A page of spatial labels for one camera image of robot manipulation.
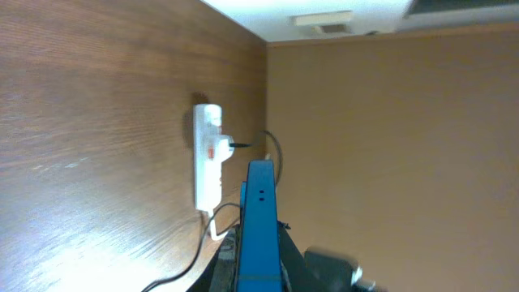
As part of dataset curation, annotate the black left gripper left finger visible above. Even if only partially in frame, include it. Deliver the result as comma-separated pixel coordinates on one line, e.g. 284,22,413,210
187,226,241,292

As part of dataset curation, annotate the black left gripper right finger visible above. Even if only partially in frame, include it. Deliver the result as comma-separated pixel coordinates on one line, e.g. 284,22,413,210
277,221,324,292

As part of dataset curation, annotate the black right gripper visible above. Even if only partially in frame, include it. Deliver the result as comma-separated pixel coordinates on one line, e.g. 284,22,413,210
303,247,385,292

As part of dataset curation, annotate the black USB charging cable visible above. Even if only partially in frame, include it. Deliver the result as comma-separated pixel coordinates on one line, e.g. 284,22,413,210
140,129,284,292

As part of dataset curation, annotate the blue Galaxy smartphone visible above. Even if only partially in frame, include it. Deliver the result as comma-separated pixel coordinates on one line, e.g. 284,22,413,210
235,160,283,292

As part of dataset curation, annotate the white charger adapter plug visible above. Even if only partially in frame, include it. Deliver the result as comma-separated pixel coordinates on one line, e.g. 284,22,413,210
204,135,234,163

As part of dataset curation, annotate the white power strip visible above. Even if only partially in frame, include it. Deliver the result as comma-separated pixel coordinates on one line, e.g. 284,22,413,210
193,104,222,211

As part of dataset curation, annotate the white power strip cord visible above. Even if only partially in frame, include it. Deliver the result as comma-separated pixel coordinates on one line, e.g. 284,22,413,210
208,208,230,241

